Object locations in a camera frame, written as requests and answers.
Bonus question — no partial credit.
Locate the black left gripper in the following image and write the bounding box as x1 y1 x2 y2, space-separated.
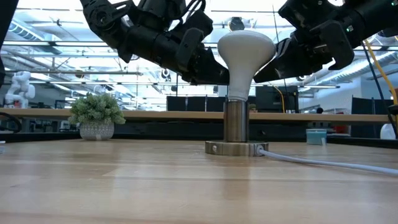
152 11 231 86

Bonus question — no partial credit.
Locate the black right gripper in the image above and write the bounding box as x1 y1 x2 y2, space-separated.
253 0 356 83

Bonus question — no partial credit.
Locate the white flood lightbulb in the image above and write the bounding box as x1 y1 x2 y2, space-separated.
217 29 277 102

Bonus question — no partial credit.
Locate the black partition panel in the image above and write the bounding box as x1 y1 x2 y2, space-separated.
166 95 226 113

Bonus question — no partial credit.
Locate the black monitor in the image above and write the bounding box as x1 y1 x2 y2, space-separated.
255 85 300 114

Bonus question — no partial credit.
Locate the metal lamp socket base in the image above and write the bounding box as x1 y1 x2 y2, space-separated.
205 98 270 157

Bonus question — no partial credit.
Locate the large tan table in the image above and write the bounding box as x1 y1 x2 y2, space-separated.
0 108 390 123

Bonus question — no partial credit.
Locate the small red object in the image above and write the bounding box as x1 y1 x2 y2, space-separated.
331 124 349 135

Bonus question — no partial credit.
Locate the green potted plant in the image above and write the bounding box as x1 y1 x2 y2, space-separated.
68 92 127 141

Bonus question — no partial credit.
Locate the white jug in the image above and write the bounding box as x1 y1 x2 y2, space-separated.
379 123 397 141

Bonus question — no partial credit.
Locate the white humanoid robot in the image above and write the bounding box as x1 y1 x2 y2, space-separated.
4 70 36 110

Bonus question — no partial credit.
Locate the thin yellow cable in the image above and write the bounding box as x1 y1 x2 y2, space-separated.
272 85 286 113

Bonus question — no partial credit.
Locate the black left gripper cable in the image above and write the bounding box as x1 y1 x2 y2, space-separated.
174 0 208 20

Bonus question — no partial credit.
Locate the black hanging cable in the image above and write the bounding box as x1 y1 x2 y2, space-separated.
359 39 398 138

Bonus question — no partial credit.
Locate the white lamp power cord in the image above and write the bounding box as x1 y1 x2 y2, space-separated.
256 147 398 177

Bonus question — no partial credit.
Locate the black cable loop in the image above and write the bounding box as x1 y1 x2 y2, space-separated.
0 111 23 134

